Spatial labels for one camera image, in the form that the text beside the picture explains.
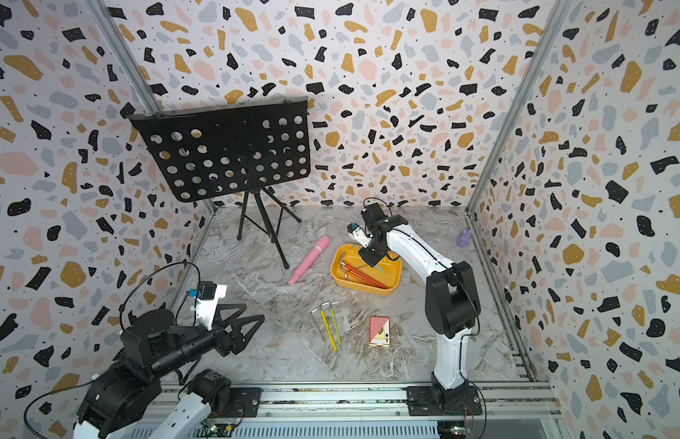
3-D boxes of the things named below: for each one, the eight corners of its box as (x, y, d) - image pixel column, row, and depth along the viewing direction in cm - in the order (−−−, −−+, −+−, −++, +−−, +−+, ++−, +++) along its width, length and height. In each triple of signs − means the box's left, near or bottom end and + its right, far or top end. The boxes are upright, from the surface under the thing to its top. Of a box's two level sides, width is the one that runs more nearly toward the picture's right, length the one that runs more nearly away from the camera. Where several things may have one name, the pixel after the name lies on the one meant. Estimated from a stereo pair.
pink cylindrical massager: (287, 282, 100) (285, 278, 98) (323, 239, 114) (322, 234, 112) (295, 286, 99) (293, 282, 97) (330, 242, 113) (329, 237, 110)
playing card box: (369, 347, 86) (369, 344, 84) (368, 318, 92) (368, 315, 90) (390, 347, 86) (391, 344, 84) (388, 318, 92) (389, 316, 90)
